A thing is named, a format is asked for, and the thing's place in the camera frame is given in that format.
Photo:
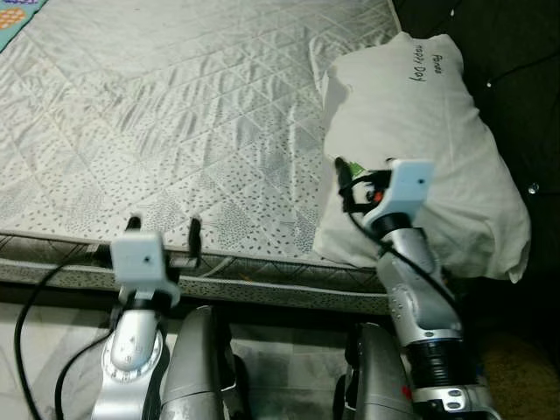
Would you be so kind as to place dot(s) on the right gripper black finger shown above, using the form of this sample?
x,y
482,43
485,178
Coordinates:
x,y
344,175

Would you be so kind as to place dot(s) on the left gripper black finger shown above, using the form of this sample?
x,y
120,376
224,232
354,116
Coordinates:
x,y
135,224
195,236

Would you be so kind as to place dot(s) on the cream pillow with tree print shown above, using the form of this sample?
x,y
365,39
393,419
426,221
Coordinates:
x,y
420,114

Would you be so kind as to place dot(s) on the teal blanket with colourful shapes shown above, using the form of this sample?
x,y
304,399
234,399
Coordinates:
x,y
13,22

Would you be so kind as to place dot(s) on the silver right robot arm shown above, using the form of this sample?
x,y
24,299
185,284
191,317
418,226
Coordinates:
x,y
420,297

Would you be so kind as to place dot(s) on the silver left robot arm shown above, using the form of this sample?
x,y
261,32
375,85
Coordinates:
x,y
131,359

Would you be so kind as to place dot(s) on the grey quilted mattress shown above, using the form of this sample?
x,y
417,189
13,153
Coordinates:
x,y
175,131

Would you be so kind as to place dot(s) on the silver robot left leg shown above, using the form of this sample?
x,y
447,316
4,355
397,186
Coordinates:
x,y
192,367

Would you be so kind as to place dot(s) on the silver robot leg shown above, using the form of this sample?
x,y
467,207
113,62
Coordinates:
x,y
192,367
376,376

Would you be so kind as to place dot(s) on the silver robot right leg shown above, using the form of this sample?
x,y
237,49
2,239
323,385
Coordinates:
x,y
376,376

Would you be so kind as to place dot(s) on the brown floor mat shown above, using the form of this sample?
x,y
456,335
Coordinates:
x,y
516,376

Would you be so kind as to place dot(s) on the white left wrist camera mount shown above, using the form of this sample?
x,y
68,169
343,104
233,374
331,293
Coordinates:
x,y
140,262

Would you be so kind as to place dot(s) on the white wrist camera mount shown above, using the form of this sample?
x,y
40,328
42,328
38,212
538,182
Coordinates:
x,y
140,262
407,188

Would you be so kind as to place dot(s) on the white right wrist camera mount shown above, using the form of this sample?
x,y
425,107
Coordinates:
x,y
407,188

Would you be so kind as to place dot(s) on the black bed frame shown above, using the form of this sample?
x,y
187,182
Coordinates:
x,y
289,318

